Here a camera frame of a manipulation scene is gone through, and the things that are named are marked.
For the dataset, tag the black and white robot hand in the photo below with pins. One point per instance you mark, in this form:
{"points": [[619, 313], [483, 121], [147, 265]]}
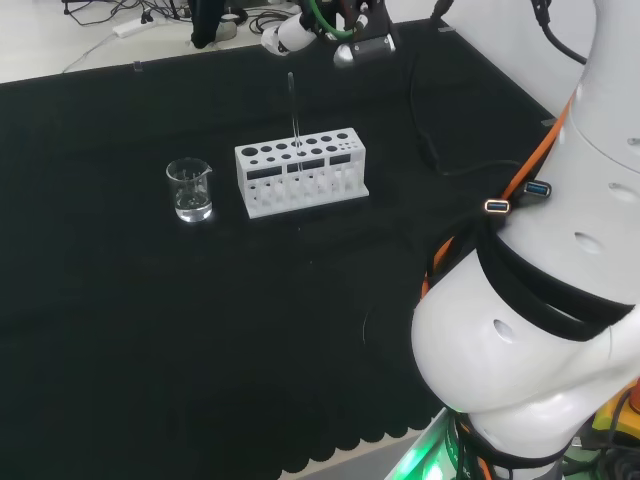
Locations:
{"points": [[367, 30]]}

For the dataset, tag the clear glass rod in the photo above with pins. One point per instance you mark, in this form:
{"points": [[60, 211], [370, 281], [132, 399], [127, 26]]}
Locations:
{"points": [[294, 110]]}

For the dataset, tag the white test tube rack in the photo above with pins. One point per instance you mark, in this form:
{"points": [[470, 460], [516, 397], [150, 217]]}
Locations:
{"points": [[241, 175]]}

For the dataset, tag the person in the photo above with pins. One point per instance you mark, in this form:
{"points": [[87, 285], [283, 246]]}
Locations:
{"points": [[205, 25]]}

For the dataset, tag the black USB plug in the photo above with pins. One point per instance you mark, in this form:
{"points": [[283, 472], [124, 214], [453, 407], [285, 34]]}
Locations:
{"points": [[538, 189], [497, 206]]}

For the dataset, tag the white power strip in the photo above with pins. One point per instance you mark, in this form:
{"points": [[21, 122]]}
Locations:
{"points": [[127, 27]]}

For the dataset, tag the small clear glass beaker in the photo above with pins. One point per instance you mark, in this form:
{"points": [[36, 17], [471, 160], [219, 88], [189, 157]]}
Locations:
{"points": [[192, 212]]}

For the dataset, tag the black bench cloth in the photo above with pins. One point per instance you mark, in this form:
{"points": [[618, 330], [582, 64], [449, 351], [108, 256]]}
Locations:
{"points": [[150, 325]]}

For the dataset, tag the yellow stop button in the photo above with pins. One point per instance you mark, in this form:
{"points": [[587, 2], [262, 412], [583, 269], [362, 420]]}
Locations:
{"points": [[607, 415]]}

